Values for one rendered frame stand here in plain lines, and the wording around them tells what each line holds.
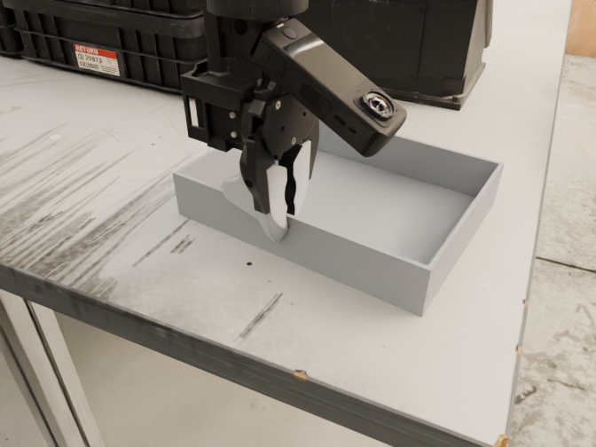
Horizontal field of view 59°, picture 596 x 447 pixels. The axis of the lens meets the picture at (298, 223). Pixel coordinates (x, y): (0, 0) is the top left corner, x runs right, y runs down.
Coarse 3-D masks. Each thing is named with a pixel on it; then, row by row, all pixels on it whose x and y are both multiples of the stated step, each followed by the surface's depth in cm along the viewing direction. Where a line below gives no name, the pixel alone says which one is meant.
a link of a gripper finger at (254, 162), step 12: (252, 144) 38; (240, 156) 39; (252, 156) 38; (264, 156) 39; (240, 168) 39; (252, 168) 39; (264, 168) 40; (252, 180) 39; (264, 180) 40; (252, 192) 41; (264, 192) 41; (264, 204) 41
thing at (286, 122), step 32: (192, 0) 38; (224, 0) 34; (256, 0) 33; (288, 0) 34; (224, 32) 38; (256, 32) 36; (224, 64) 39; (192, 96) 40; (224, 96) 38; (256, 96) 37; (288, 96) 38; (192, 128) 42; (224, 128) 41; (256, 128) 39; (288, 128) 40
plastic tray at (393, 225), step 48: (336, 144) 64; (432, 144) 57; (192, 192) 52; (336, 192) 57; (384, 192) 57; (432, 192) 57; (480, 192) 49; (288, 240) 47; (336, 240) 44; (384, 240) 50; (432, 240) 50; (384, 288) 44; (432, 288) 43
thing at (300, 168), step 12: (288, 156) 44; (300, 156) 44; (288, 168) 44; (300, 168) 44; (288, 180) 45; (300, 180) 45; (288, 192) 45; (300, 192) 46; (288, 204) 46; (300, 204) 47
